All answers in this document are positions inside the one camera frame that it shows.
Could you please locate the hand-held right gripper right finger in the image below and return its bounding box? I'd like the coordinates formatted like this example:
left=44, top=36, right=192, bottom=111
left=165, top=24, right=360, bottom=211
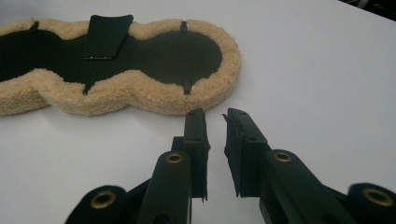
left=222, top=107, right=359, bottom=224

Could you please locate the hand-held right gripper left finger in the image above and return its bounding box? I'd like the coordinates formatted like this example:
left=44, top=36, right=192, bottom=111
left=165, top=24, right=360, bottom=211
left=136, top=107, right=211, bottom=224

